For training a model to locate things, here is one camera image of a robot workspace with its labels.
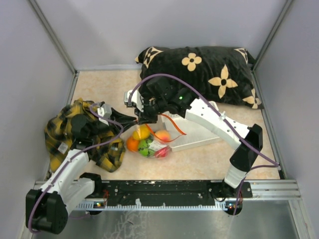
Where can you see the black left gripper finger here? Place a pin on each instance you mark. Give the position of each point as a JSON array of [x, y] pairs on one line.
[[122, 118], [126, 126]]

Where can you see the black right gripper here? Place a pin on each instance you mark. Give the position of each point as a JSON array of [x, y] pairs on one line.
[[143, 117]]

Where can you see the yellow lemon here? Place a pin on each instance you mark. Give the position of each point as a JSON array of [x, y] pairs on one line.
[[142, 132]]

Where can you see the orange tangerine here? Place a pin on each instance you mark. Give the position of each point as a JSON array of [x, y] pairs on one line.
[[132, 144]]

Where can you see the clear zip bag orange zipper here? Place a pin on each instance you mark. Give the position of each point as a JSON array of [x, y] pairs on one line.
[[154, 140]]

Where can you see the green striped toy melon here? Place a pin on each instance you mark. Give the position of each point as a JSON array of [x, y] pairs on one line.
[[144, 148]]

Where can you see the orange peach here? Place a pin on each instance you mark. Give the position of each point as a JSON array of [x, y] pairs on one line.
[[163, 135]]

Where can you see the white perforated plastic basket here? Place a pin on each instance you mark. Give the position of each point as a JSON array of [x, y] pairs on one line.
[[196, 135]]

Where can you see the red apple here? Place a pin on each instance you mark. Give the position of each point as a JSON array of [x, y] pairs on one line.
[[164, 152]]

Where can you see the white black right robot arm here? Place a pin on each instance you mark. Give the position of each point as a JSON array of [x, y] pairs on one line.
[[246, 141]]

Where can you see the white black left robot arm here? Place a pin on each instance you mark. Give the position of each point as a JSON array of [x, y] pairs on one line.
[[45, 208]]

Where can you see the yellow black plaid shirt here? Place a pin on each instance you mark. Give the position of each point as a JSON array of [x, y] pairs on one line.
[[75, 123]]

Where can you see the black floral plush pillow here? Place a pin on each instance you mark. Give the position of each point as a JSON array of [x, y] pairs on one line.
[[220, 74]]

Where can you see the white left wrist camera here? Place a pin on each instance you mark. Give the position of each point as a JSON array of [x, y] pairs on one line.
[[104, 113]]

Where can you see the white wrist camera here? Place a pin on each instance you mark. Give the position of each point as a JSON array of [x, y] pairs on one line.
[[104, 113], [134, 99]]

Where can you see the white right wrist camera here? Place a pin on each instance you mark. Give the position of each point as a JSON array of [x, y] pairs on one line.
[[134, 99]]

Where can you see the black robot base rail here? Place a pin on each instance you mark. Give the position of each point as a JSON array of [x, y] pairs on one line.
[[168, 192]]

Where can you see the aluminium frame rail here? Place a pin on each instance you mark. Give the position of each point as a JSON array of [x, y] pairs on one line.
[[262, 190]]

